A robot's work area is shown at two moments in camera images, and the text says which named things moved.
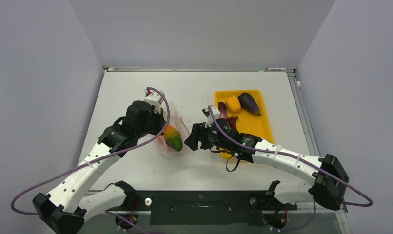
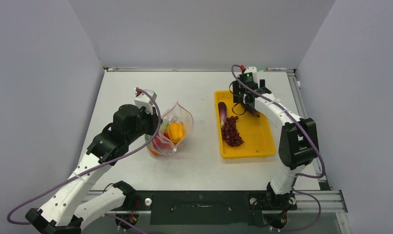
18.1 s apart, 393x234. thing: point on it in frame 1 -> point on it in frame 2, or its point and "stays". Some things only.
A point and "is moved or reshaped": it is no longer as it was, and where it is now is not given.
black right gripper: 199,133 -> 238,91
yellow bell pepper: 233,104 -> 176,131
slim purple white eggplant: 222,108 stays
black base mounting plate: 203,207 stays
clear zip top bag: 176,132 is moved or reshaped
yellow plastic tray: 248,106 stays
